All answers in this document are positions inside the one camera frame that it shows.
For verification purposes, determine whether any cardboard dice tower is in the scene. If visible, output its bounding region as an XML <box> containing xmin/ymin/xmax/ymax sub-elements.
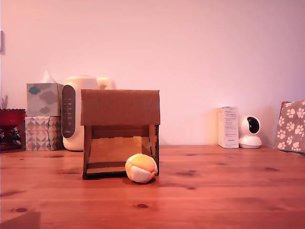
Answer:
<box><xmin>80</xmin><ymin>89</ymin><xmax>161</xmax><ymax>180</ymax></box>

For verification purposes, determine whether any red glass bowl stand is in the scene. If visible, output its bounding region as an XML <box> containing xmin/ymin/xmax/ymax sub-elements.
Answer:
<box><xmin>0</xmin><ymin>108</ymin><xmax>27</xmax><ymax>151</ymax></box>

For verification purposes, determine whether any orange and white footbag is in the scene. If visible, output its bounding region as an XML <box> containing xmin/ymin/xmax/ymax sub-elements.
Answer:
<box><xmin>124</xmin><ymin>153</ymin><xmax>159</xmax><ymax>184</ymax></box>

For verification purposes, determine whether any white tissue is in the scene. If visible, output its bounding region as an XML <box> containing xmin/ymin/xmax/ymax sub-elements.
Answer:
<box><xmin>41</xmin><ymin>70</ymin><xmax>58</xmax><ymax>84</ymax></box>

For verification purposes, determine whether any wall light switch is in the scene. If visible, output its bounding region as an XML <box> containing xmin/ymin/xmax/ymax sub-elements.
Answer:
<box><xmin>0</xmin><ymin>30</ymin><xmax>6</xmax><ymax>56</ymax></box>

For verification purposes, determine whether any white printed carton box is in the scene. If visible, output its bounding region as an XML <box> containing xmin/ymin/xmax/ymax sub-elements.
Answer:
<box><xmin>217</xmin><ymin>106</ymin><xmax>240</xmax><ymax>149</ymax></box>

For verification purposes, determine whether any small white round camera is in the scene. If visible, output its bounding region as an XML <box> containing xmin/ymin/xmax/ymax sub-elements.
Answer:
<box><xmin>238</xmin><ymin>115</ymin><xmax>263</xmax><ymax>149</ymax></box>

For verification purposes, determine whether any geometric pattern tissue box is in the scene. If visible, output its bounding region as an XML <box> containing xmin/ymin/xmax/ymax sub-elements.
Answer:
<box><xmin>24</xmin><ymin>115</ymin><xmax>64</xmax><ymax>152</ymax></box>

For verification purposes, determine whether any cloud print tissue box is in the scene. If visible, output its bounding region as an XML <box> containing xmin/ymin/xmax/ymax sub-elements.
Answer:
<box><xmin>26</xmin><ymin>83</ymin><xmax>64</xmax><ymax>117</ymax></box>

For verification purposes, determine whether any white electric kettle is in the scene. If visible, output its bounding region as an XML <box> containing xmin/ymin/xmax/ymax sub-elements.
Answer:
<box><xmin>61</xmin><ymin>75</ymin><xmax>117</xmax><ymax>152</ymax></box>

